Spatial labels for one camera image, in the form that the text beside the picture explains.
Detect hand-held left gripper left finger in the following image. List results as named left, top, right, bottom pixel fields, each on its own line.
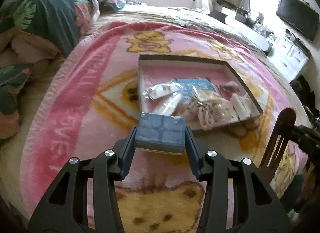
left=26, top=126, right=137, bottom=233

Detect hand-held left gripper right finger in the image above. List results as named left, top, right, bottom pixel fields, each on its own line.
left=184, top=125, right=293, bottom=233

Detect blue square box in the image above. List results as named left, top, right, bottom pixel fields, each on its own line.
left=134, top=112, right=187, bottom=156

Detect clear floral-print packet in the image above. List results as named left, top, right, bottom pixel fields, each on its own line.
left=180, top=91, right=238, bottom=131

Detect pink fluffy hair clip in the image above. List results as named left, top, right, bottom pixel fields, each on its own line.
left=219, top=81, right=241, bottom=94

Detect shallow pink cardboard box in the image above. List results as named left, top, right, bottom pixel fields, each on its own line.
left=137, top=54, right=264, bottom=134

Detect wooden chair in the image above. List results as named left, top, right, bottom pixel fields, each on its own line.
left=259, top=108, right=298, bottom=182

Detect black bag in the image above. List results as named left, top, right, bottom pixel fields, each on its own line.
left=289, top=75, right=320, bottom=124

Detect long clear packet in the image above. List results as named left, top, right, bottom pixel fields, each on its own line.
left=153, top=92, right=183, bottom=117

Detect white plastic bag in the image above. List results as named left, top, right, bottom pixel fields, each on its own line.
left=229, top=92, right=253, bottom=121

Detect clear packet with white pieces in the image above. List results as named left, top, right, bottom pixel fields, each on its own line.
left=143, top=83, right=184, bottom=100

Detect pink bear printed blanket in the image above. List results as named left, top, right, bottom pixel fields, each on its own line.
left=20, top=21, right=308, bottom=233

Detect white dresser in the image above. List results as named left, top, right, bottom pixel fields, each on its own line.
left=267, top=35, right=311, bottom=81

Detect black television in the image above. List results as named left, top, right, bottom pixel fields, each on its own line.
left=276, top=0, right=320, bottom=41

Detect bed with tan sheet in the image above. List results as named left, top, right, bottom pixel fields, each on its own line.
left=0, top=4, right=293, bottom=198

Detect grey desk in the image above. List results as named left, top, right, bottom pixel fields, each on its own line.
left=212, top=0, right=253, bottom=24

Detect oval table mirror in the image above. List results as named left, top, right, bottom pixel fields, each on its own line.
left=232, top=0, right=251, bottom=11

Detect purple pillow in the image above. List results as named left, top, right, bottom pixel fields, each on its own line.
left=99, top=0, right=127, bottom=11

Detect dark floral quilt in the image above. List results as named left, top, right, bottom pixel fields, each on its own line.
left=0, top=0, right=101, bottom=139

